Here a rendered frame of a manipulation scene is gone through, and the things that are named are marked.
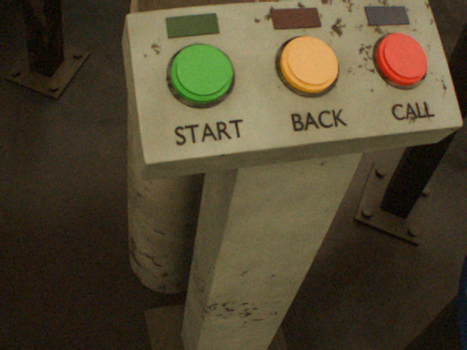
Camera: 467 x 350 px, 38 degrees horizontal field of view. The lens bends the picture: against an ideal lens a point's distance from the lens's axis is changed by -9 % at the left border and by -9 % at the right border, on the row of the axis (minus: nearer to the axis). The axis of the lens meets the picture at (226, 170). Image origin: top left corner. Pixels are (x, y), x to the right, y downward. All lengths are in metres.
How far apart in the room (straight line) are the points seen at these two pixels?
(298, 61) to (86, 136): 0.74
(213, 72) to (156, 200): 0.37
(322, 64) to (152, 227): 0.45
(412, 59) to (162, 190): 0.38
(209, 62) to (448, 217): 0.81
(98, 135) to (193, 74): 0.73
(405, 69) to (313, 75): 0.07
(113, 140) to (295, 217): 0.62
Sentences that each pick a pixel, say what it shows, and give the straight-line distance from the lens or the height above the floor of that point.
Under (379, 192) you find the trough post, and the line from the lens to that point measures 1.19.
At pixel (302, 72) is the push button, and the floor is 0.61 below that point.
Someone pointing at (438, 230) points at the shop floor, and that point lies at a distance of 1.20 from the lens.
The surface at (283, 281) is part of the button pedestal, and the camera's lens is 0.73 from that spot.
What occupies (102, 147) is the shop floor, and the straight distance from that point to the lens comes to 1.18.
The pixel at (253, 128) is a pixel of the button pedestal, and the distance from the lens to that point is 0.48.
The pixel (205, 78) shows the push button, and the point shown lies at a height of 0.61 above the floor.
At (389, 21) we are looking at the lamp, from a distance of 0.54.
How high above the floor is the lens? 0.96
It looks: 56 degrees down
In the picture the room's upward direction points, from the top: 11 degrees clockwise
